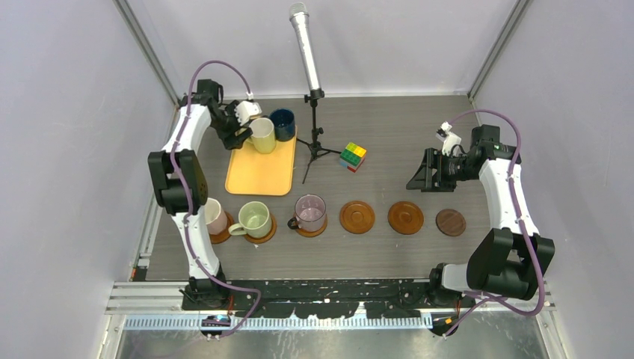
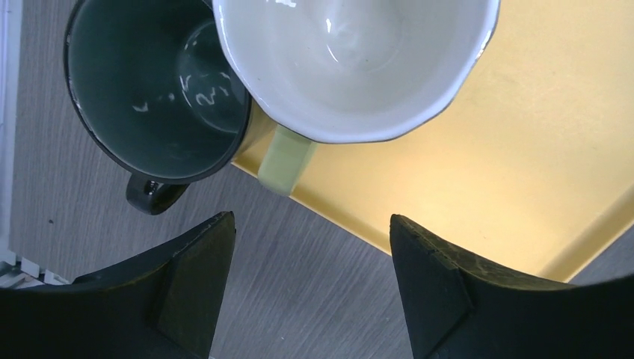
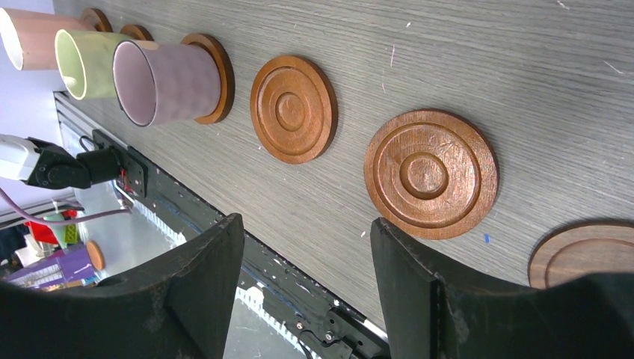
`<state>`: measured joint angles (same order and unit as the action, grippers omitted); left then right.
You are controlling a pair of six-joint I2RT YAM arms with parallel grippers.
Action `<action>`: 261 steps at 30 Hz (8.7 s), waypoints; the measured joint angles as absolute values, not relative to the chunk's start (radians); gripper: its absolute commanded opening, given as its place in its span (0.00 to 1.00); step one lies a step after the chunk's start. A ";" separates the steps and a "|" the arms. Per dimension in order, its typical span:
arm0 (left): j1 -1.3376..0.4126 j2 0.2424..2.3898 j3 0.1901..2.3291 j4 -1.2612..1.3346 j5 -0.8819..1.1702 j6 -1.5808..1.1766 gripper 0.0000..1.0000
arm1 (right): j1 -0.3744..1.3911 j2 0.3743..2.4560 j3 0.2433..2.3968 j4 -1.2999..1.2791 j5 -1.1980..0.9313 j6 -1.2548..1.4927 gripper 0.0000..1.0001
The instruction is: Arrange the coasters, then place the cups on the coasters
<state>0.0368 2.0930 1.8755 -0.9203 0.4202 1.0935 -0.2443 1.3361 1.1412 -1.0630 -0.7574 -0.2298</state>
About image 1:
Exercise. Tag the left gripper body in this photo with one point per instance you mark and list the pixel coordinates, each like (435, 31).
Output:
(227, 126)

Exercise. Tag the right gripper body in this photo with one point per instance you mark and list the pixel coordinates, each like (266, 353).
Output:
(448, 167)

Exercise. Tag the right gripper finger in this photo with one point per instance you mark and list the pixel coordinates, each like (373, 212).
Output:
(443, 186)
(422, 180)

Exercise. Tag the dark brown coaster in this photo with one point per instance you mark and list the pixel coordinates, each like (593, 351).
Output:
(451, 222)

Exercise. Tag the cream yellow cup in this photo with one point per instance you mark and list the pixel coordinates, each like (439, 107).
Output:
(263, 135)

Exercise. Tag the navy blue cup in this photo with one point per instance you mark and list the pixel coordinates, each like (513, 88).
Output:
(284, 124)

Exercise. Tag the pink white cup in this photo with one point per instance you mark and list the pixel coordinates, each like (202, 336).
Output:
(215, 217)

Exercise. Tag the light green mug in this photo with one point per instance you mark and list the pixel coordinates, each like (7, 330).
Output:
(254, 220)

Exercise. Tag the mauve purple cup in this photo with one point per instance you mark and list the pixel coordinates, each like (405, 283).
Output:
(309, 213)

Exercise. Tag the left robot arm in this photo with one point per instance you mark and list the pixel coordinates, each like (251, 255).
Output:
(180, 186)

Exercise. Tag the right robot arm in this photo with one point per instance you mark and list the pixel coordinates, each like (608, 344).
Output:
(513, 257)

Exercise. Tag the yellow tray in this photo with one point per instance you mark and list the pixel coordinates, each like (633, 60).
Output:
(252, 173)

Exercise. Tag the colourful block cube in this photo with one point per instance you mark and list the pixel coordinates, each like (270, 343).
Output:
(352, 157)

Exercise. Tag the black microphone tripod stand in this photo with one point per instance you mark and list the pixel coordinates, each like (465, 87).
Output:
(316, 149)

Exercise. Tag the silver microphone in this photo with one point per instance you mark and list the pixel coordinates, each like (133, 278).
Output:
(299, 18)

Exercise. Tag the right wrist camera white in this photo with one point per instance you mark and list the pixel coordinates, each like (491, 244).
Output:
(450, 140)

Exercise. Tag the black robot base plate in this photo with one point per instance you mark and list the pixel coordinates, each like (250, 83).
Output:
(325, 299)

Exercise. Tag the aluminium frame rail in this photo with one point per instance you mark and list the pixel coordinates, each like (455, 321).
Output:
(157, 305)

